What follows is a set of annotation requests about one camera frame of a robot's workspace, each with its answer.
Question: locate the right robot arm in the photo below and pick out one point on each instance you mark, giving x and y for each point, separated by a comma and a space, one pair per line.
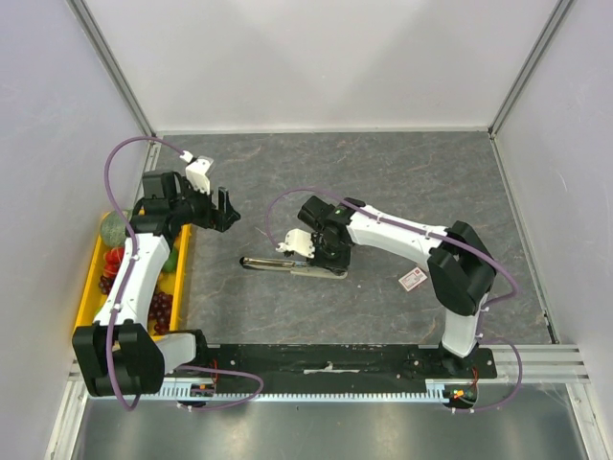
451, 256

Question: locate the grey cable duct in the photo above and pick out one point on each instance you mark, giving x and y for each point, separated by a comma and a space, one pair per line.
193, 392

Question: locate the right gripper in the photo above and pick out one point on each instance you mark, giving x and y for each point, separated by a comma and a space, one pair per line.
328, 256

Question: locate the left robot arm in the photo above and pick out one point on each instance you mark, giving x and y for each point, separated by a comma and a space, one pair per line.
116, 354

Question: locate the purple grape bunch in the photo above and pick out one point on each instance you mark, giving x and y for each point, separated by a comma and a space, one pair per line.
163, 306

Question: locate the green striped melon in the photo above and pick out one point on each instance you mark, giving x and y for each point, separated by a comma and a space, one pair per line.
112, 230

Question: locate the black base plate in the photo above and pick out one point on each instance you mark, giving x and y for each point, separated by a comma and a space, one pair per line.
418, 362

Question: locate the red cherry tomato cluster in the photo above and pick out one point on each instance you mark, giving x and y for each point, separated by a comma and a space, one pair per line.
112, 260

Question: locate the silver and black stapler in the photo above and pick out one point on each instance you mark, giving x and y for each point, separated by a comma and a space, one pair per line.
292, 267

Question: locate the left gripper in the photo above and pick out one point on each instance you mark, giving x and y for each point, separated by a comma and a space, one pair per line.
221, 218

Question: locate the red white staple box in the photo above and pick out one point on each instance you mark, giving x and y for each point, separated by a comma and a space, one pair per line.
412, 279

